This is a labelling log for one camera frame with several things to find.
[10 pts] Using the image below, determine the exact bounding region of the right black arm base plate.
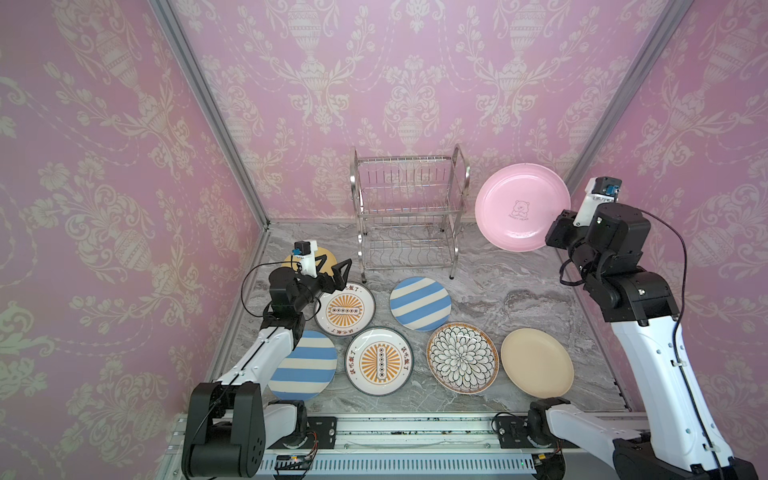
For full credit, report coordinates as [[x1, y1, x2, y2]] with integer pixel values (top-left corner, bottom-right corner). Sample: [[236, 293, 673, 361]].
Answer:
[[491, 412, 559, 450]]

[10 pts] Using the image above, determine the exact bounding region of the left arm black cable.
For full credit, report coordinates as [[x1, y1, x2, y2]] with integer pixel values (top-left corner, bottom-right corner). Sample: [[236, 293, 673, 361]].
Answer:
[[240, 260, 325, 323]]

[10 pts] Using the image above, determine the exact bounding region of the yellow plate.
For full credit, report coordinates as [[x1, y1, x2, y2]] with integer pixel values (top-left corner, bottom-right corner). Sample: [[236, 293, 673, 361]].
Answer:
[[283, 246, 339, 277]]

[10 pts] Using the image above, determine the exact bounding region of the lower orange sunburst plate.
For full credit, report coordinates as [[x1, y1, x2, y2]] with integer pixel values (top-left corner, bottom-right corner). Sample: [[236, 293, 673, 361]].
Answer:
[[345, 327, 414, 396]]

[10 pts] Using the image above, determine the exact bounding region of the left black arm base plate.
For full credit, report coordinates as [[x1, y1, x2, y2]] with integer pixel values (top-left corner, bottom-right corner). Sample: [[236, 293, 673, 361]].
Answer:
[[270, 416, 338, 450]]

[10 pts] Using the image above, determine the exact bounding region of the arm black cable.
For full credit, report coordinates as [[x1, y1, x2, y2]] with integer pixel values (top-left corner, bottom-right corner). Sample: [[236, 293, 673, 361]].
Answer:
[[240, 260, 325, 323], [635, 208, 721, 475]]

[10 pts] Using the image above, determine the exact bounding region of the blue striped plate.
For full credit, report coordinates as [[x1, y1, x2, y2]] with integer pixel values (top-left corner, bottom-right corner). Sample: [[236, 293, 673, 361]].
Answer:
[[389, 277, 452, 332], [268, 330, 338, 401]]

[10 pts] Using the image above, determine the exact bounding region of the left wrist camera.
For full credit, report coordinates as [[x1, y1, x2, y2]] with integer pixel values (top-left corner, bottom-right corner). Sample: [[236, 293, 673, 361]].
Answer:
[[291, 240, 318, 278]]

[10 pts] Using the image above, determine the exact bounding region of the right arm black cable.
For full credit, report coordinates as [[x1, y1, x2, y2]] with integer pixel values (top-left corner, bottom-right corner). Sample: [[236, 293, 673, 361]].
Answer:
[[635, 208, 721, 475]]

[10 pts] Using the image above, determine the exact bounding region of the upper orange sunburst plate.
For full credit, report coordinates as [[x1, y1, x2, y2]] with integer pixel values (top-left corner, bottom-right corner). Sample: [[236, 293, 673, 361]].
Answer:
[[315, 283, 376, 337]]

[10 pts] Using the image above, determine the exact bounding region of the orange sunburst plate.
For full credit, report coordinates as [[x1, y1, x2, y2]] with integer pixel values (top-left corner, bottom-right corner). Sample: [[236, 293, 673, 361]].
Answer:
[[345, 327, 414, 396], [315, 283, 376, 337]]

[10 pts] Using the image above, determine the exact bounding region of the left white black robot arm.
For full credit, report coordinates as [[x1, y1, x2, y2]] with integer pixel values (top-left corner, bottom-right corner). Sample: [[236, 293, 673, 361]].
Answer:
[[181, 253, 352, 479]]

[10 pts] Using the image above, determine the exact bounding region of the pink plate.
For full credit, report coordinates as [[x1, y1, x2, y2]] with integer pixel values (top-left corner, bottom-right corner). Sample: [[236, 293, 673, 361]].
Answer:
[[475, 163, 571, 252]]

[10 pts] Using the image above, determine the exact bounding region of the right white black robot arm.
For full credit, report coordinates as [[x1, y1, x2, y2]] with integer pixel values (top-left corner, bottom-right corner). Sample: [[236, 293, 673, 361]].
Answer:
[[527, 202, 758, 479]]

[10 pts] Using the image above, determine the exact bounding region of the beige plate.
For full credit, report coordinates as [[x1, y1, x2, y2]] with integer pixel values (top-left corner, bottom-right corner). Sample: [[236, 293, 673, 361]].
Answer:
[[500, 328, 575, 398]]

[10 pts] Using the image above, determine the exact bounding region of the chrome wire dish rack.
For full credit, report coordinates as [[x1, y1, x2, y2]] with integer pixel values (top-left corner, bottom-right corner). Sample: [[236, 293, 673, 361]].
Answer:
[[350, 144, 471, 283]]

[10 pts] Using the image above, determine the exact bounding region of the small electronics board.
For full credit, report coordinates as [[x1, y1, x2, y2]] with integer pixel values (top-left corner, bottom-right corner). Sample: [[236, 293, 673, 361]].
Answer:
[[275, 454, 315, 474]]

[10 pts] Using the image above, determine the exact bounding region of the aluminium rail frame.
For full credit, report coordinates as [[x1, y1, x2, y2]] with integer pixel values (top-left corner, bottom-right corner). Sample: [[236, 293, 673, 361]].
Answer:
[[154, 412, 648, 479]]

